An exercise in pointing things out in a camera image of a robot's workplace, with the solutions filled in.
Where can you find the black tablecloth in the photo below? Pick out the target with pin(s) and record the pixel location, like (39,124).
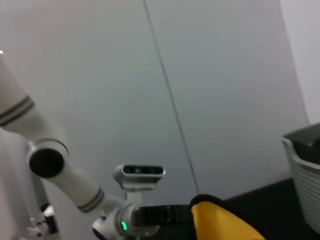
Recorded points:
(275,207)

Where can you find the grey perforated plastic storage basket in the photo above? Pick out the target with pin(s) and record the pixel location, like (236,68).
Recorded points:
(307,180)

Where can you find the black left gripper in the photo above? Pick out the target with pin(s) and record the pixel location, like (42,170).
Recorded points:
(162,213)

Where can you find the yellow grey towel black trim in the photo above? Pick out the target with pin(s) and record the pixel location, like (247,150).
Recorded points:
(220,222)

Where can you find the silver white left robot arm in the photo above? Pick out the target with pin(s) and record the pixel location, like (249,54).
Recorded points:
(75,185)

